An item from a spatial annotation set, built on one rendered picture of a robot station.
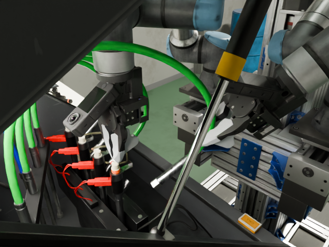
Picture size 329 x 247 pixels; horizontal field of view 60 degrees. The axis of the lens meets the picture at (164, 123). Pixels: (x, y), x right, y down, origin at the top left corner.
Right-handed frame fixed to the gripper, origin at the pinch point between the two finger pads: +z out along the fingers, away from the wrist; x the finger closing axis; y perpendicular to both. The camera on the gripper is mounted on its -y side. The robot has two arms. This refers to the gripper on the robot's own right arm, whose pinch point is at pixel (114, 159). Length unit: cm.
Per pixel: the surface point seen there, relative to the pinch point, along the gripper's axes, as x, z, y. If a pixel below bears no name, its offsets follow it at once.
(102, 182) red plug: 1.4, 6.0, -3.1
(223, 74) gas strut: -32.2, -30.5, -7.5
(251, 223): -22.5, 19.2, 23.8
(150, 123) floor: 163, 115, 137
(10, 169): -0.9, -8.3, -19.7
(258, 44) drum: 174, 70, 347
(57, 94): 69, 12, 14
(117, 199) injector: -0.6, 11.4, -0.7
